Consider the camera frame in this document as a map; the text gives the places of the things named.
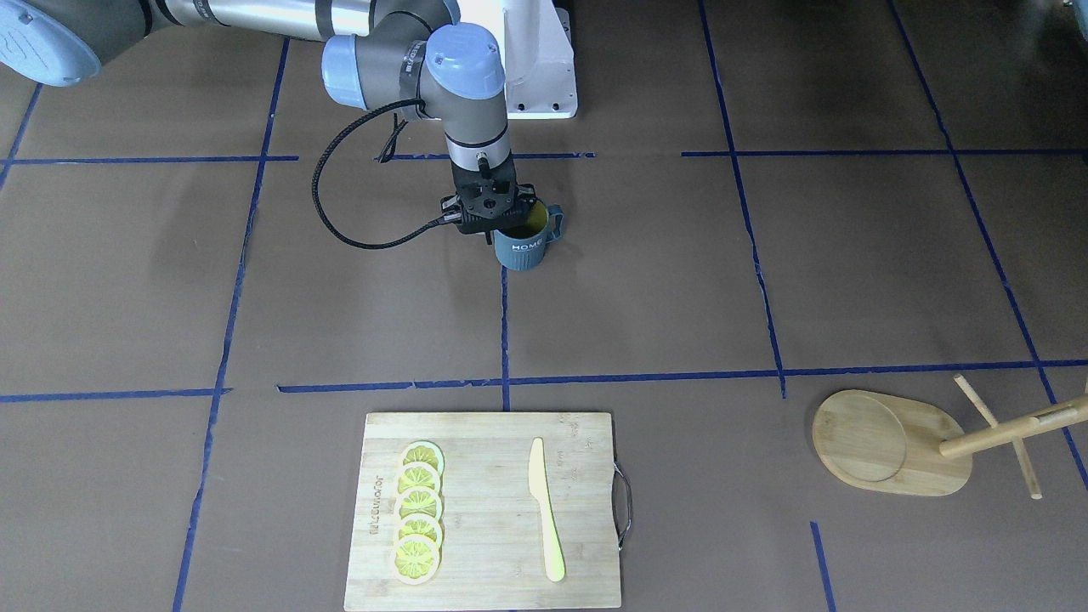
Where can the wooden cup storage rack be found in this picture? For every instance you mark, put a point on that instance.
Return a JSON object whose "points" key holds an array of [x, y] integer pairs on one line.
{"points": [[883, 443]]}

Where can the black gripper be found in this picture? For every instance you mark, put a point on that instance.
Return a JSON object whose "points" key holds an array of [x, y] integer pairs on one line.
{"points": [[526, 195]]}

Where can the yellow plastic knife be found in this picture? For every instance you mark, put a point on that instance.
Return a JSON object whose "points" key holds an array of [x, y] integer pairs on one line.
{"points": [[553, 557]]}

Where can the lemon slice three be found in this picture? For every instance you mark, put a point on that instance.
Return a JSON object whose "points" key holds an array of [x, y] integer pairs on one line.
{"points": [[419, 499]]}

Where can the wooden cutting board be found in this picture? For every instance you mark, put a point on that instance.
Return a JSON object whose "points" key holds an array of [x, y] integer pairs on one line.
{"points": [[491, 554]]}

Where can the blue mug yellow inside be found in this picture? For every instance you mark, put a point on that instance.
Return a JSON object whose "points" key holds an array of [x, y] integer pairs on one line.
{"points": [[523, 247]]}

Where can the lemon slice four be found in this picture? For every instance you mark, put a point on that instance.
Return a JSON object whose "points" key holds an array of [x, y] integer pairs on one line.
{"points": [[423, 525]]}

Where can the lemon slice two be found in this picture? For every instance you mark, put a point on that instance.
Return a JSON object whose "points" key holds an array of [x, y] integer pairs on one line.
{"points": [[414, 475]]}

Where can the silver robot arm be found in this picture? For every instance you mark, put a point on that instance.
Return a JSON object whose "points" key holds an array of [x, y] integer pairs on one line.
{"points": [[417, 57]]}

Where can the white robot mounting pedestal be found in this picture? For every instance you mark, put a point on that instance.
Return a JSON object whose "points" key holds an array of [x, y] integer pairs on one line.
{"points": [[537, 55]]}

